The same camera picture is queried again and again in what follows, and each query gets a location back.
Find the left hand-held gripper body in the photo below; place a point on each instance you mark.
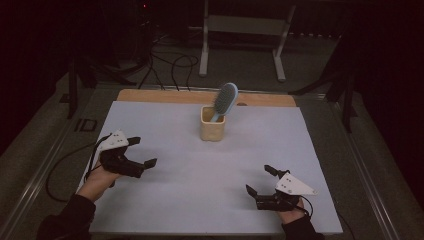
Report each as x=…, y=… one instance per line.
x=116, y=161

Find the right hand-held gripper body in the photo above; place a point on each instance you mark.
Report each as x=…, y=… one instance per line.
x=278, y=201

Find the beige square cup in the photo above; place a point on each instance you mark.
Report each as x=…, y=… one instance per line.
x=213, y=131

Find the light blue hairbrush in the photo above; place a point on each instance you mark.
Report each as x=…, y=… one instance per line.
x=225, y=100

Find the person's right hand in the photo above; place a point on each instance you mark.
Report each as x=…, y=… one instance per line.
x=291, y=216

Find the person's left hand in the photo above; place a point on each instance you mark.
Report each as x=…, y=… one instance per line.
x=98, y=183

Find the pale blue table mat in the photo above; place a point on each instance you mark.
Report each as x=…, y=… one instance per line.
x=206, y=180

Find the black metal stand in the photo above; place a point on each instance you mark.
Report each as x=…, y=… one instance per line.
x=72, y=90
x=348, y=100

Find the white metal stand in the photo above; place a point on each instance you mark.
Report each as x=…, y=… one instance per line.
x=246, y=25

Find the black floor bracket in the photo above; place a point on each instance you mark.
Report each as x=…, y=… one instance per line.
x=86, y=125

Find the metal floor rail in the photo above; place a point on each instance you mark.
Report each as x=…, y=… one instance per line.
x=366, y=173
x=36, y=178

